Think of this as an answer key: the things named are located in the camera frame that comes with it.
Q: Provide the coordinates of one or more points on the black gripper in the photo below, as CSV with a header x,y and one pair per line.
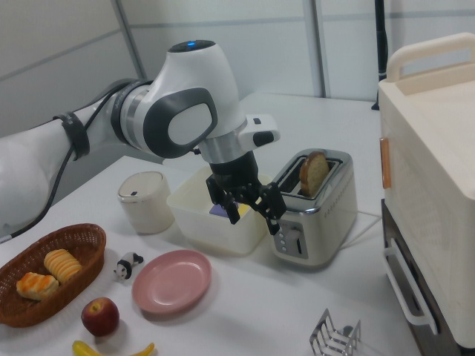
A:
x,y
234,168

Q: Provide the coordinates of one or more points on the brown bread slice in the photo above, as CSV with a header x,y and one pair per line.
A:
x,y
313,172

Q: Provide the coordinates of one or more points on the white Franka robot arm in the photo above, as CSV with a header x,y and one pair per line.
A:
x,y
196,74

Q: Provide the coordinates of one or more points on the pink plate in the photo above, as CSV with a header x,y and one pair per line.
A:
x,y
170,282

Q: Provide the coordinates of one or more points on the striped yellow bread roll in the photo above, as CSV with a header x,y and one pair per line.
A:
x,y
62,265

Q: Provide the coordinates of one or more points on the yellow item in box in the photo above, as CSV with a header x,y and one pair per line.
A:
x,y
243,210

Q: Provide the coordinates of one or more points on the purple item in box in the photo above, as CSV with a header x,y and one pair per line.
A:
x,y
217,212

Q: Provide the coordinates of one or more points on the white plastic storage box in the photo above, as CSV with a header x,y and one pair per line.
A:
x,y
222,237

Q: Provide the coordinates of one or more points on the cream and chrome toaster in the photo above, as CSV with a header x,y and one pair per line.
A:
x,y
334,222

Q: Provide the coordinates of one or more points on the small white lidded bin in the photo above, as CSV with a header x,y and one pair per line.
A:
x,y
146,207

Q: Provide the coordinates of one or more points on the orange cabinet tab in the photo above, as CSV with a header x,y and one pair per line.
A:
x,y
385,163

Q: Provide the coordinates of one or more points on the panda figurine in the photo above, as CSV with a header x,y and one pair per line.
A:
x,y
125,267

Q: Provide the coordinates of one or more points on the metal toast rack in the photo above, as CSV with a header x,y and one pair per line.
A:
x,y
334,337

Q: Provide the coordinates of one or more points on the large cream plastic cabinet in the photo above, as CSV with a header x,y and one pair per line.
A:
x,y
430,167

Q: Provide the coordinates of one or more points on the red apple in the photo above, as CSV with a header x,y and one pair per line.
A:
x,y
100,317

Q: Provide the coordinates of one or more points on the brown wicker basket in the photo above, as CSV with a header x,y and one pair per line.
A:
x,y
74,296

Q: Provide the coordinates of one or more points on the black pole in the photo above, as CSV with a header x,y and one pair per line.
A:
x,y
381,44

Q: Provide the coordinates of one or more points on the yellow banana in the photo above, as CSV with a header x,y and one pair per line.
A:
x,y
85,349

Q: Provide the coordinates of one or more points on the dark oven appliance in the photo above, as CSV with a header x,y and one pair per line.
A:
x,y
438,326

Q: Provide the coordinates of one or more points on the orange glazed pastry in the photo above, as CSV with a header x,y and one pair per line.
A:
x,y
37,286

